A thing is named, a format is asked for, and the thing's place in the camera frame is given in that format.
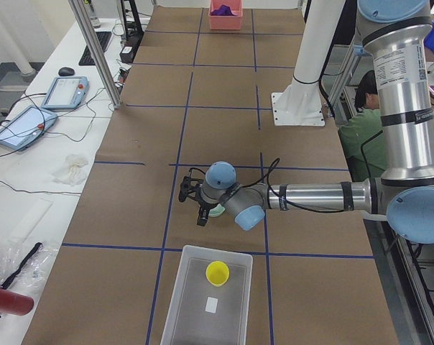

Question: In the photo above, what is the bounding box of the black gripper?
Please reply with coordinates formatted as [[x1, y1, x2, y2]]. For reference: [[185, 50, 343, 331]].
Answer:
[[196, 196, 217, 226]]

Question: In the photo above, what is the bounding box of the black power adapter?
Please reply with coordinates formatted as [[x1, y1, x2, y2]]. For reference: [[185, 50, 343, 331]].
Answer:
[[119, 46, 134, 64]]

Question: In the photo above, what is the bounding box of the teach pendant near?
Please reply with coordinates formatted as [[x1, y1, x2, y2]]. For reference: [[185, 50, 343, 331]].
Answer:
[[0, 106, 57, 151]]

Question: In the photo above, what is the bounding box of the aluminium frame post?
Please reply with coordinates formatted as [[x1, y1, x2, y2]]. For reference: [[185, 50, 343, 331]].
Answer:
[[68, 0, 121, 109]]

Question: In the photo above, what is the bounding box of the white flat strip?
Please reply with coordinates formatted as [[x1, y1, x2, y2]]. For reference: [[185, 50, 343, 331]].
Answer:
[[9, 198, 52, 243]]

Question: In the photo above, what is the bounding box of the translucent plastic box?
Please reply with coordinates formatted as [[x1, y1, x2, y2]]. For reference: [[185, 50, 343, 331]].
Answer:
[[160, 245, 253, 344]]

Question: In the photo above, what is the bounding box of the crumpled white tissue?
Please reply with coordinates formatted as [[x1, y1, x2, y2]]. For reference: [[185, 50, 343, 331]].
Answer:
[[52, 154, 88, 186]]

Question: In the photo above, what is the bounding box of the yellow plastic cup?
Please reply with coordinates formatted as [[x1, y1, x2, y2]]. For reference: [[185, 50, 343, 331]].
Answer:
[[206, 261, 230, 287]]

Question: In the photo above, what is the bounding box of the clear plastic bag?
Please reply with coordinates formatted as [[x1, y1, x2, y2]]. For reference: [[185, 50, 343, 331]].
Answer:
[[0, 241, 58, 293]]

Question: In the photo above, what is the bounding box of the black keyboard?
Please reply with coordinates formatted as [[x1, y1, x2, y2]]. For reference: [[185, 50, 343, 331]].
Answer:
[[78, 31, 113, 66]]

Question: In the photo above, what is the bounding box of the red cylinder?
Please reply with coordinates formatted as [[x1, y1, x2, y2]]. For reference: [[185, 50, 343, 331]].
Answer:
[[0, 288, 34, 316]]

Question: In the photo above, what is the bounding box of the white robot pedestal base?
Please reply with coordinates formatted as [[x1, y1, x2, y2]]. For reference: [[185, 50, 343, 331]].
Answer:
[[272, 0, 346, 127]]

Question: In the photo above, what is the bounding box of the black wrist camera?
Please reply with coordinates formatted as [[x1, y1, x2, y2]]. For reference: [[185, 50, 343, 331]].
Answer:
[[178, 167, 204, 203]]

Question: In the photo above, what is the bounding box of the purple cloth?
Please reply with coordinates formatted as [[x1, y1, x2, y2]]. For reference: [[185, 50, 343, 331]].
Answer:
[[210, 4, 240, 17]]

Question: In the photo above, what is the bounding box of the pink plastic bin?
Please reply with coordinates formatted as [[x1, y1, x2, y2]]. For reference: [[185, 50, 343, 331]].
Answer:
[[208, 0, 243, 30]]

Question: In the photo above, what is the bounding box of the black computer mouse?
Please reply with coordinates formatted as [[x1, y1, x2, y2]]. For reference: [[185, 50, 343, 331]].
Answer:
[[58, 67, 75, 77]]

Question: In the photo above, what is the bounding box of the black strap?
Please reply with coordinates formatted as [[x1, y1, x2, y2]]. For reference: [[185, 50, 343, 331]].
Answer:
[[1, 241, 43, 290]]

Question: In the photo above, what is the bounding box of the green ceramic bowl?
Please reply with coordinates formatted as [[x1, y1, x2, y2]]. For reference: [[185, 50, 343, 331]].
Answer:
[[208, 204, 226, 218]]

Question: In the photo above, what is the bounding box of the teach pendant far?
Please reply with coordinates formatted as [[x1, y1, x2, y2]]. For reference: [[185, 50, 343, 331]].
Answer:
[[41, 76, 89, 111]]

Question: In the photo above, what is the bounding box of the teach pendant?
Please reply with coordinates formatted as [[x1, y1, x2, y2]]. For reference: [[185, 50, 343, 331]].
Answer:
[[41, 76, 89, 111], [0, 106, 57, 151]]

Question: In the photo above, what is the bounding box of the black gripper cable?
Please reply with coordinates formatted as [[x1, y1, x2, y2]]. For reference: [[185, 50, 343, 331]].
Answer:
[[238, 157, 347, 213]]

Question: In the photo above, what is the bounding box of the person in green shirt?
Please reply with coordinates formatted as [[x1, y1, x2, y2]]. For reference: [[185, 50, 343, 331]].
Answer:
[[337, 70, 434, 180]]

